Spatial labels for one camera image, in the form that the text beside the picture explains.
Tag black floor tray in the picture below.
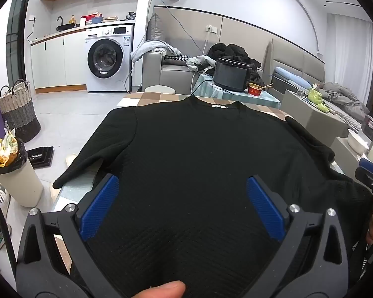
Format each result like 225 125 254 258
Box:
26 146 54 169

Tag white round stool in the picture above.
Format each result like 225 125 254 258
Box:
145 85 176 94

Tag grey upholstered bed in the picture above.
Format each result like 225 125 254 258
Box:
263 39 370 128

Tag grey blanket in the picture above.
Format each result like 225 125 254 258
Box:
320 82 370 121

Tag white bowl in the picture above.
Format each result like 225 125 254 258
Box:
347 129 369 154

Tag striped teal table cover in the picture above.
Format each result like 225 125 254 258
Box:
191 74 282 109

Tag light grey garment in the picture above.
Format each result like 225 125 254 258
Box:
131 40 182 63

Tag white washing machine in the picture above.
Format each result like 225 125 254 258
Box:
85 25 134 93

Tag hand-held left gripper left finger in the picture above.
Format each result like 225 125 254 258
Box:
15 174 125 298

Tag black glass door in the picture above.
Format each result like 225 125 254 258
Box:
6 0 33 84

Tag pale grey hoodie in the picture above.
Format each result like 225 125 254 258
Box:
186 55 216 75

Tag white lower cabinets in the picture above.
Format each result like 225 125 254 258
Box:
30 33 89 94

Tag woven laundry basket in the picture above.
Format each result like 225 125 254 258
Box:
0 79 42 142

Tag blue pillow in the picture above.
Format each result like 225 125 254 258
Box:
274 67 311 89

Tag green plush toy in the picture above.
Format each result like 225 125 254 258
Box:
308 87 330 114

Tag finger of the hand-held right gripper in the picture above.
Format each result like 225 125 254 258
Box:
354 158 373 205

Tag white trash bin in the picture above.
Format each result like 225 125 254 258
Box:
0 130 44 208

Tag houndstooth cushion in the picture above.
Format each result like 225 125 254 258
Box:
164 54 193 66

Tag low grey cabinet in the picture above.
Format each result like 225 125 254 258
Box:
329 137 366 177

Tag black knit sweater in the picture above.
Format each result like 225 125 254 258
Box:
53 96 373 298

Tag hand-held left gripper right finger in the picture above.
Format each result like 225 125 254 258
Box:
245 174 350 298

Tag black jacket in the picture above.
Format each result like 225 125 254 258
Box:
207 43 263 87

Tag checkered tablecloth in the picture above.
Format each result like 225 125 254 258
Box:
51 91 349 274

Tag white curtain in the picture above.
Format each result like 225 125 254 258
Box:
334 14 373 106

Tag black countertop oven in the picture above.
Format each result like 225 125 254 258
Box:
213 56 252 92

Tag black box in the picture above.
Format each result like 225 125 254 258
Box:
361 115 373 140

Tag grey sofa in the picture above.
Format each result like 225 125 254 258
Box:
142 14 215 95

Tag person's left hand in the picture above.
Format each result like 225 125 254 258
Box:
134 281 186 298

